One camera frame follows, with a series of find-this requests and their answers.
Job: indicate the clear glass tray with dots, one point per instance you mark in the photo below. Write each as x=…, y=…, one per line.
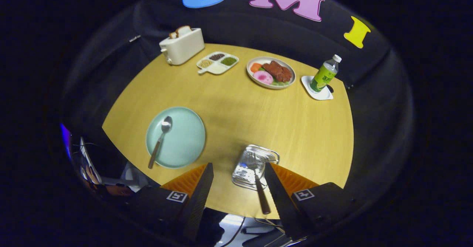
x=245, y=171

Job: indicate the green lettuce leaf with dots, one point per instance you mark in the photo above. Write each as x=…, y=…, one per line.
x=279, y=83

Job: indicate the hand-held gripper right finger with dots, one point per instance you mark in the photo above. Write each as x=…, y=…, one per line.
x=282, y=206

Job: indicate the large toast slice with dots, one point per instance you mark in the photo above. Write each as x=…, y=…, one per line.
x=183, y=30

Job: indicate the green bean portion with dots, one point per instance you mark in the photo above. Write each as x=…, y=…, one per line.
x=229, y=61

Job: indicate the white divided condiment dish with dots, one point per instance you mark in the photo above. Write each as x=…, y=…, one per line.
x=217, y=69

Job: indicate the silver clip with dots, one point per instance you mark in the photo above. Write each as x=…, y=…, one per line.
x=135, y=38

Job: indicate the white square coaster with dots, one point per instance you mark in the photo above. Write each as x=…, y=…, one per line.
x=321, y=95

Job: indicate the teal round plate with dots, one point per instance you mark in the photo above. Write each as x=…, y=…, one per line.
x=184, y=140

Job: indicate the pink round food slice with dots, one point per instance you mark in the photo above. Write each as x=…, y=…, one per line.
x=263, y=77

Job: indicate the white toaster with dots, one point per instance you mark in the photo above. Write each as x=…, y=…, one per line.
x=183, y=49

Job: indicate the white plate with food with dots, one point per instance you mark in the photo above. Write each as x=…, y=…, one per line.
x=288, y=82

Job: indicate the orange carrot piece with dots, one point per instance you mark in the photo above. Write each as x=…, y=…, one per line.
x=255, y=67

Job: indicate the yellow bean portion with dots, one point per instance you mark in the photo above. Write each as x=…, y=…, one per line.
x=205, y=63

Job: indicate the green label drink bottle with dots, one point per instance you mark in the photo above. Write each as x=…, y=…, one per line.
x=323, y=76

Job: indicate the black backdrop cloth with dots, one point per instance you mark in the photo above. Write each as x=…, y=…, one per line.
x=240, y=25

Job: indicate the dark brown bean portion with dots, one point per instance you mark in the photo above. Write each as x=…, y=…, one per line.
x=216, y=57

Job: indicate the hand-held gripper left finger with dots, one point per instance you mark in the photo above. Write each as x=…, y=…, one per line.
x=199, y=206

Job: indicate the small toast slice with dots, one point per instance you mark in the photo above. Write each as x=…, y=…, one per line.
x=173, y=34

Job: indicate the brown meat pieces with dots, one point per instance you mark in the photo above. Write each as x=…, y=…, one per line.
x=278, y=71

